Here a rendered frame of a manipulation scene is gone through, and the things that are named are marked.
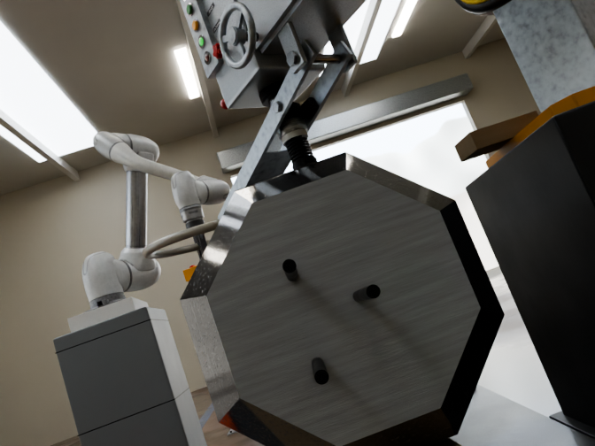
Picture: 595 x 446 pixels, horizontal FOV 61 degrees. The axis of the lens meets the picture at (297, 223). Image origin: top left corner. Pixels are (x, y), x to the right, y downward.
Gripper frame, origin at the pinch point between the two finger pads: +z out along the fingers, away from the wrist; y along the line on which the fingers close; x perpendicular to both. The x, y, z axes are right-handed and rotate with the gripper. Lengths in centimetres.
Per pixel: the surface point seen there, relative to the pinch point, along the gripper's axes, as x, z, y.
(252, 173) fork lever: 7, -17, 71
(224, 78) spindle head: 4, -42, 81
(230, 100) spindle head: 4, -35, 81
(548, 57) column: 78, -19, 114
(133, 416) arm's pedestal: -42, 47, -21
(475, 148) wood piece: 55, -3, 103
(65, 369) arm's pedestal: -62, 21, -28
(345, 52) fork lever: 27, -32, 105
